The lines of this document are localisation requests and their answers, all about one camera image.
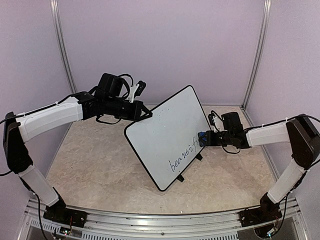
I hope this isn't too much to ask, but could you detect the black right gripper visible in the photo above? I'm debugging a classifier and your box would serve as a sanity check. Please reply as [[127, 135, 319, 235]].
[[199, 130, 233, 147]]

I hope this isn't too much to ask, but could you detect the blue whiteboard eraser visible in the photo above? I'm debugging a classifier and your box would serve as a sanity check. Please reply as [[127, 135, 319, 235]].
[[197, 131, 208, 147]]

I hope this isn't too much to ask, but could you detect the white whiteboard black frame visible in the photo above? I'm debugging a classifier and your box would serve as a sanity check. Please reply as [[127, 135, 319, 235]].
[[124, 85, 211, 192]]

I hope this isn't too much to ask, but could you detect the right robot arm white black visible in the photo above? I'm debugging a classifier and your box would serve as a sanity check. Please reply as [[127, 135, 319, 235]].
[[198, 112, 320, 222]]

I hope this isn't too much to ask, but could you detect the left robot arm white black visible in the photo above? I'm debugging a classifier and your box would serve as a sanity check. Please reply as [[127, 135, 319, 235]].
[[1, 73, 153, 223]]

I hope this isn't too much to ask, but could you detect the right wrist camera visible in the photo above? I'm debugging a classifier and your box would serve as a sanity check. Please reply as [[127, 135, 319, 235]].
[[208, 110, 224, 133]]

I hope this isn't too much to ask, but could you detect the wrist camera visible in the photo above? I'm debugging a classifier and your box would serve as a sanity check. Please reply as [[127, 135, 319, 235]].
[[127, 80, 147, 103], [208, 110, 224, 133]]

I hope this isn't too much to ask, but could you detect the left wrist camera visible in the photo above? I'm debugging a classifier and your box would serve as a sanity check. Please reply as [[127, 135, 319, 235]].
[[127, 80, 147, 103]]

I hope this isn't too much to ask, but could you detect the aluminium front rail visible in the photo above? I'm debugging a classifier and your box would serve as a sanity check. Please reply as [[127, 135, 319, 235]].
[[17, 198, 309, 240]]

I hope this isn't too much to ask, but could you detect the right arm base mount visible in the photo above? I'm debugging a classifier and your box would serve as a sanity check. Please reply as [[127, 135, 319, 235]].
[[239, 193, 283, 227]]

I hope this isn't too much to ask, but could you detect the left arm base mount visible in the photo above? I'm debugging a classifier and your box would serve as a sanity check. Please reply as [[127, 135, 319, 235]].
[[43, 199, 88, 228]]

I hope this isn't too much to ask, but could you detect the right aluminium frame post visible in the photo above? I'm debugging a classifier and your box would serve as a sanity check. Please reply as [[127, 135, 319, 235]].
[[241, 0, 272, 111]]

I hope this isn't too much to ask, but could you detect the aluminium frame post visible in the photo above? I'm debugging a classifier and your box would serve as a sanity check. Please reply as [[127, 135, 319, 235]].
[[49, 0, 77, 94], [241, 0, 272, 111]]

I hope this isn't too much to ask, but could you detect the left aluminium frame post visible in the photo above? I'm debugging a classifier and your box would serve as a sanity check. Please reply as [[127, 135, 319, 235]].
[[49, 0, 77, 94]]

